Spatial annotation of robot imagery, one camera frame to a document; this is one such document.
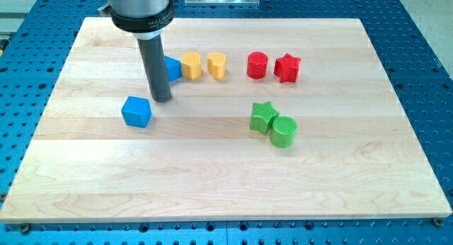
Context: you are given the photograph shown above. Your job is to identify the green star block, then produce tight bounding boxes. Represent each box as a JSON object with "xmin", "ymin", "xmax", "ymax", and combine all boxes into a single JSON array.
[{"xmin": 249, "ymin": 101, "xmax": 280, "ymax": 135}]

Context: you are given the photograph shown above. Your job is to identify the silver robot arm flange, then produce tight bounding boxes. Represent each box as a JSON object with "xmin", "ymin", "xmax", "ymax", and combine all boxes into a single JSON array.
[{"xmin": 98, "ymin": 0, "xmax": 175, "ymax": 40}]

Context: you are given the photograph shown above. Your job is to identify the blue perforated metal table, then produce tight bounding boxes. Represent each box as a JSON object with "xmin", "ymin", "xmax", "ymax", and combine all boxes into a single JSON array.
[{"xmin": 1, "ymin": 0, "xmax": 452, "ymax": 244}]

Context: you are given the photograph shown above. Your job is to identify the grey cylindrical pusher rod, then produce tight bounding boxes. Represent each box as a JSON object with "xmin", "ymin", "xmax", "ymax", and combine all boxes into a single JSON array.
[{"xmin": 137, "ymin": 35, "xmax": 172, "ymax": 103}]

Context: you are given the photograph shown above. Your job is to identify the yellow hexagon block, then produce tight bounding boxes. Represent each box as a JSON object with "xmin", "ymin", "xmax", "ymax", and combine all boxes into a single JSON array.
[{"xmin": 180, "ymin": 52, "xmax": 202, "ymax": 80}]

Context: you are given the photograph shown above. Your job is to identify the light wooden board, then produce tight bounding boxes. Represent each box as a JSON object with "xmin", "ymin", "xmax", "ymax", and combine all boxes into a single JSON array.
[{"xmin": 1, "ymin": 18, "xmax": 452, "ymax": 224}]

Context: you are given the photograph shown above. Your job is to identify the red star block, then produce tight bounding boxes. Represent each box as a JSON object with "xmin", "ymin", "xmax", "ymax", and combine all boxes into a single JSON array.
[{"xmin": 273, "ymin": 53, "xmax": 302, "ymax": 83}]

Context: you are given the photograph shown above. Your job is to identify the green cylinder block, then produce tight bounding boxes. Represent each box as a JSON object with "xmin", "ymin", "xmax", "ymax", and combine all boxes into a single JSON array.
[{"xmin": 270, "ymin": 116, "xmax": 297, "ymax": 148}]

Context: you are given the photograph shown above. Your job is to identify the blue triangle block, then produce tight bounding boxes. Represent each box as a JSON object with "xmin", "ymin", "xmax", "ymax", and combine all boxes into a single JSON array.
[{"xmin": 165, "ymin": 56, "xmax": 183, "ymax": 81}]

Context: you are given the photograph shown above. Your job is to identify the blue cube block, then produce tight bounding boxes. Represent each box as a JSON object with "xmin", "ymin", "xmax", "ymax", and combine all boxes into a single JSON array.
[{"xmin": 121, "ymin": 96, "xmax": 151, "ymax": 128}]

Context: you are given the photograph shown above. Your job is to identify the yellow heart block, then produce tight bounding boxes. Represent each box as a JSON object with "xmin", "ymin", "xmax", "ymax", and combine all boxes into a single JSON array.
[{"xmin": 207, "ymin": 52, "xmax": 227, "ymax": 80}]

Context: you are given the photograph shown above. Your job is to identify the red cylinder block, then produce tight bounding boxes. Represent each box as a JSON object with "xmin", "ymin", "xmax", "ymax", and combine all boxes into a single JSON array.
[{"xmin": 246, "ymin": 52, "xmax": 268, "ymax": 79}]

